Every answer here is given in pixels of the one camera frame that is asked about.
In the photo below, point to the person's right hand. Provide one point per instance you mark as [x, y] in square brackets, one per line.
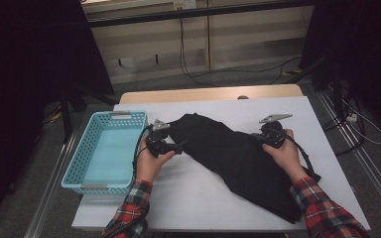
[289, 158]

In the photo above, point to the person's left hand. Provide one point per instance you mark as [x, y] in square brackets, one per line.
[147, 168]

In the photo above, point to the white wall socket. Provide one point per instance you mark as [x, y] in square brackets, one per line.
[185, 4]

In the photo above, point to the white power plug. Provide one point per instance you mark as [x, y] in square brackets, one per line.
[351, 118]

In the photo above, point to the light blue plastic basket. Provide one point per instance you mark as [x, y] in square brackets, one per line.
[109, 155]

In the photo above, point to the black pants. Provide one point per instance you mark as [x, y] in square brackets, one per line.
[231, 158]

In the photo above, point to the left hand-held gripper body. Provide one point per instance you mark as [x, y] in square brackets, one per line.
[157, 145]

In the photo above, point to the black metal stand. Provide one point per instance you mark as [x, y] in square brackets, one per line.
[66, 112]
[335, 82]

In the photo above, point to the round table grommet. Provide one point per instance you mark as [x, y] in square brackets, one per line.
[243, 97]

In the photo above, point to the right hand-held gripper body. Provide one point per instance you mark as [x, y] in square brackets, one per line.
[273, 135]

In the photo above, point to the beige cabinet with dark top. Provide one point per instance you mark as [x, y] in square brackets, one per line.
[251, 39]

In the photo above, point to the black curtain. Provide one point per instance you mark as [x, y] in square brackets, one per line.
[29, 66]
[367, 39]

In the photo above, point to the wooden table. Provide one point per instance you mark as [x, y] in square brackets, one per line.
[195, 94]

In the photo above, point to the aluminium floor rail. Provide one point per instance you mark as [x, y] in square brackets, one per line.
[370, 172]
[51, 185]

